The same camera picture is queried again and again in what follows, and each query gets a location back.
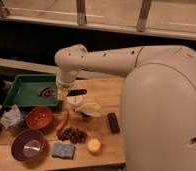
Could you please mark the black rectangular block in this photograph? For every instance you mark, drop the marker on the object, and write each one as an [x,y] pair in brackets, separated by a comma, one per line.
[113,122]

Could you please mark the bunch of dark grapes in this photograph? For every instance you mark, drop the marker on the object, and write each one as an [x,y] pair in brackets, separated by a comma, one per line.
[74,135]

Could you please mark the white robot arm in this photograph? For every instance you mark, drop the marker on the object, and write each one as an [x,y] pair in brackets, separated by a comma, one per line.
[157,101]

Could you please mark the yellow round fruit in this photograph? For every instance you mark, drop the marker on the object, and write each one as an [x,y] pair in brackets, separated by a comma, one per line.
[94,146]

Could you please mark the blue sponge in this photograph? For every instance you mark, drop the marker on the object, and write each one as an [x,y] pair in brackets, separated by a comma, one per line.
[65,151]

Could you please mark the green plastic tray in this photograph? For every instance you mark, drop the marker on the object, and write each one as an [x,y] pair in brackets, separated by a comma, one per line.
[25,89]

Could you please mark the red bowl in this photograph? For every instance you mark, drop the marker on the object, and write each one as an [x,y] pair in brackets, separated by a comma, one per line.
[39,117]

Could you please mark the purple bowl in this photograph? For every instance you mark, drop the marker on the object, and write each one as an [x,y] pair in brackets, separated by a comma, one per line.
[27,145]

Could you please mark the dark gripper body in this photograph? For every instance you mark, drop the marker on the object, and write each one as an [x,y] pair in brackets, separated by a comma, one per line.
[62,93]

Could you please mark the red sausage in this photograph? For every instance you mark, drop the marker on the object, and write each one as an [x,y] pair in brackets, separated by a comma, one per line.
[63,121]

